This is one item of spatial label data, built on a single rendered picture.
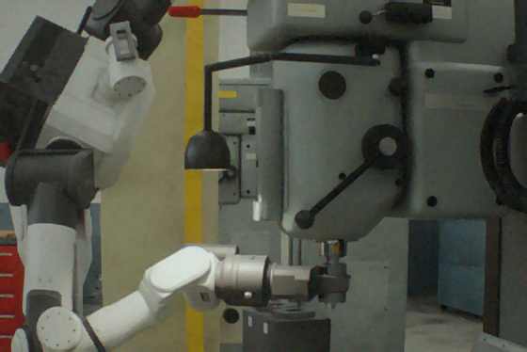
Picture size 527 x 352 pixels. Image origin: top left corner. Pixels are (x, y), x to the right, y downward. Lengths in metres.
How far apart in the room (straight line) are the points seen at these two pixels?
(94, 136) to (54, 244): 0.23
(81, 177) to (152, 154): 1.63
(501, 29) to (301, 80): 0.36
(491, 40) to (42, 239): 0.84
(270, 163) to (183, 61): 1.79
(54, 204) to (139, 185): 1.64
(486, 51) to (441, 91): 0.12
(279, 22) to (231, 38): 9.37
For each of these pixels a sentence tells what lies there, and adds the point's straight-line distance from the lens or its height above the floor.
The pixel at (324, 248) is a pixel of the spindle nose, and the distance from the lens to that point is 1.48.
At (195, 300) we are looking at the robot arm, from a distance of 1.55.
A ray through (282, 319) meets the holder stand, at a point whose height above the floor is 1.13.
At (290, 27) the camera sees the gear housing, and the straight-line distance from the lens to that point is 1.38.
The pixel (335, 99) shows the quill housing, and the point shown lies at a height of 1.53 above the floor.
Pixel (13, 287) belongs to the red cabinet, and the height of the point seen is 0.72.
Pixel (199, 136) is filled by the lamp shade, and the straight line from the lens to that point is 1.40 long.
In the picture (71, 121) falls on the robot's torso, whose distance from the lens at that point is 1.64.
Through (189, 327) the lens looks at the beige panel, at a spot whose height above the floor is 0.89.
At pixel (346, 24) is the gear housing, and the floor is 1.65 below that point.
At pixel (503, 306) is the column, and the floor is 1.16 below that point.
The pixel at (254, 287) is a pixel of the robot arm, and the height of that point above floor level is 1.23.
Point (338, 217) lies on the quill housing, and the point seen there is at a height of 1.35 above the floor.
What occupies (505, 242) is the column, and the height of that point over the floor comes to 1.29.
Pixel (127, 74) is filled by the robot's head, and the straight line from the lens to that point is 1.59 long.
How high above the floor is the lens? 1.39
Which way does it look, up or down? 1 degrees up
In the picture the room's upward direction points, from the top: straight up
